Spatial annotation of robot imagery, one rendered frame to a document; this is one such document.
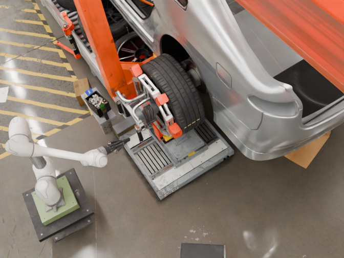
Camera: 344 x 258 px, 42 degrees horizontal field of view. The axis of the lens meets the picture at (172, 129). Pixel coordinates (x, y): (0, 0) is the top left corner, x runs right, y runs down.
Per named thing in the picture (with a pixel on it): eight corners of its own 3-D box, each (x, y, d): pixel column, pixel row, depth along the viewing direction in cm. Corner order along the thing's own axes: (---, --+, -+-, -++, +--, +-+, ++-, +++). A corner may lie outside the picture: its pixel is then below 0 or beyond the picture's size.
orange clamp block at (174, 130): (176, 126, 353) (183, 134, 349) (168, 131, 352) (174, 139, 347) (175, 122, 348) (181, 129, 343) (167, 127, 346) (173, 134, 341)
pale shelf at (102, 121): (116, 117, 415) (116, 115, 412) (101, 126, 411) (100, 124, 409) (96, 88, 437) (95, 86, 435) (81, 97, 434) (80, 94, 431)
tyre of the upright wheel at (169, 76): (155, 38, 366) (170, 94, 415) (130, 51, 361) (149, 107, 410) (199, 80, 324) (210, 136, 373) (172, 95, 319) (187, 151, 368)
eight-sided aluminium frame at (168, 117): (178, 143, 373) (171, 104, 328) (171, 147, 371) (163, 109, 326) (146, 102, 401) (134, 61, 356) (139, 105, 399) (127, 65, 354)
